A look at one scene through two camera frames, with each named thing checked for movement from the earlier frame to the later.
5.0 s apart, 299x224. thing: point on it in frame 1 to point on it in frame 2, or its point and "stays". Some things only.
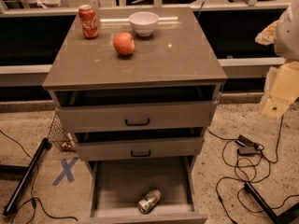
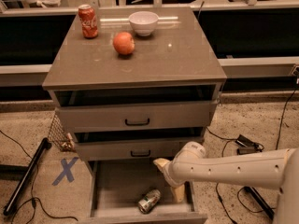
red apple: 123,43 stays
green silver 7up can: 147,203 stays
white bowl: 144,22 stays
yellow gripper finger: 267,35 to 180,193
